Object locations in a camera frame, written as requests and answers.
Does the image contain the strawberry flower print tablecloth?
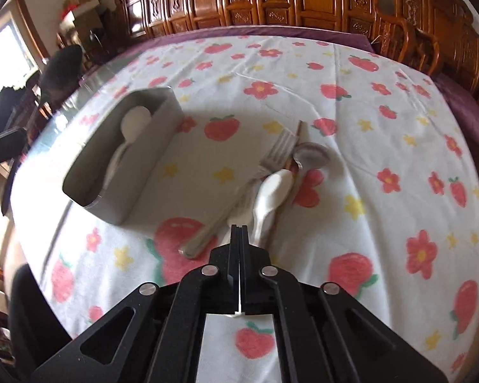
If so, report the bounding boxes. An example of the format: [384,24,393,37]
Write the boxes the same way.
[12,35,479,382]

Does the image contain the wooden window frame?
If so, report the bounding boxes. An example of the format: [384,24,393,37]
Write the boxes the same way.
[0,0,50,70]

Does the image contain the white ceramic soup spoon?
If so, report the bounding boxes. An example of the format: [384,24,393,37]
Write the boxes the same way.
[103,106,152,189]

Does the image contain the dark wooden chair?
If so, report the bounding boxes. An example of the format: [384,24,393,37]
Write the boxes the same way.
[27,45,83,126]

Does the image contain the black clothing pile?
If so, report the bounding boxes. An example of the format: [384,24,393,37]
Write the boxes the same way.
[0,86,32,134]

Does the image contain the grey metal utensil tray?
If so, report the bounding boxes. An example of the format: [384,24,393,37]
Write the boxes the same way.
[62,86,184,225]

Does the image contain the stainless steel spoon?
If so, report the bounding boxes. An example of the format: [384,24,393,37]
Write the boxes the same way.
[292,142,330,171]

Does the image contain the person's left hand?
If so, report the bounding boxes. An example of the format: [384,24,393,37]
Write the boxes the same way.
[8,265,72,381]

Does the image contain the carved wooden long sofa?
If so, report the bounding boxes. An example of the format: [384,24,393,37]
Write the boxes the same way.
[115,0,415,63]

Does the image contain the stainless steel fork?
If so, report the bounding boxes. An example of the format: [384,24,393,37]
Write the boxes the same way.
[179,128,297,259]

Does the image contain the dark wooden cabinet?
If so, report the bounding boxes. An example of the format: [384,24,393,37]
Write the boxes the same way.
[58,9,118,65]

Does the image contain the purple armchair cushion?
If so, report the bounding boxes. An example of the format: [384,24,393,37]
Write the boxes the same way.
[433,73,479,146]

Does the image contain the carved wooden armchair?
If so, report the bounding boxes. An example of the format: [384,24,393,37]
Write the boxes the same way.
[394,0,479,103]

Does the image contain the white red box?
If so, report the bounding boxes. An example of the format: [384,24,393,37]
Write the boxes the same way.
[60,0,101,23]

